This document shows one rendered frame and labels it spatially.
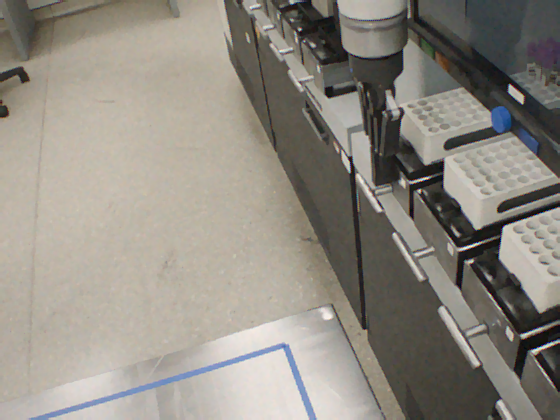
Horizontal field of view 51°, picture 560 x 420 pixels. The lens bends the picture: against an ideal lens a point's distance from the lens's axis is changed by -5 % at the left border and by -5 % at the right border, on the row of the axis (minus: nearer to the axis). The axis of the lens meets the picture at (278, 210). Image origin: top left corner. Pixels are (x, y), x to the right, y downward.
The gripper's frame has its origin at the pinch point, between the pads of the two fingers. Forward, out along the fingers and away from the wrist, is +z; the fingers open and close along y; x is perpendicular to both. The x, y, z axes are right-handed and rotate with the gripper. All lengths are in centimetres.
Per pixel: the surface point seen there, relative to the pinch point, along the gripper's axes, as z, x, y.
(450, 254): 1.5, -1.5, -20.2
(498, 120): -18.4, -6.7, -20.4
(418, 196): -0.8, -1.5, -10.1
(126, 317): 80, 61, 61
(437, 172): -0.5, -6.6, -5.9
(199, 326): 80, 39, 49
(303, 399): -2.1, 23.8, -36.1
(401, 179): 0.4, -1.5, -4.2
